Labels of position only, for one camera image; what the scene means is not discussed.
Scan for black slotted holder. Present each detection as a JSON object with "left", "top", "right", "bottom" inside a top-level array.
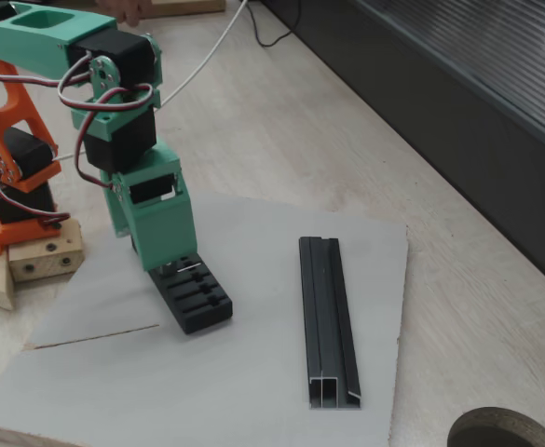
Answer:
[{"left": 148, "top": 253, "right": 234, "bottom": 335}]

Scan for person's hand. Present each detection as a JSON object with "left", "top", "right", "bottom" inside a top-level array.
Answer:
[{"left": 95, "top": 0, "right": 143, "bottom": 28}]

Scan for light wooden base block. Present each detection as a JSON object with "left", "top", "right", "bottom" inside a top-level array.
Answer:
[{"left": 8, "top": 218, "right": 85, "bottom": 283}]

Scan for grey plywood board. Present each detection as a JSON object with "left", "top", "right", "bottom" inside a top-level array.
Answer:
[{"left": 0, "top": 190, "right": 409, "bottom": 447}]

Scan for black aluminium profile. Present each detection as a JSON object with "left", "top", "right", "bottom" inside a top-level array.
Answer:
[{"left": 298, "top": 236, "right": 363, "bottom": 411}]

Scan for flat wooden board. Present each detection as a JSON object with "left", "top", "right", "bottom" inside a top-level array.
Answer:
[{"left": 139, "top": 0, "right": 226, "bottom": 20}]

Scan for base servo wires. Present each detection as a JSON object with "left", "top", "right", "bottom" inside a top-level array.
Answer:
[{"left": 0, "top": 179, "right": 72, "bottom": 230}]

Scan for wrist servo wires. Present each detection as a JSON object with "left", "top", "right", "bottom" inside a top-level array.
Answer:
[{"left": 56, "top": 49, "right": 156, "bottom": 190}]

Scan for black power cable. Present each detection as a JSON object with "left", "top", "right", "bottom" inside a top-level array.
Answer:
[{"left": 245, "top": 0, "right": 302, "bottom": 47}]

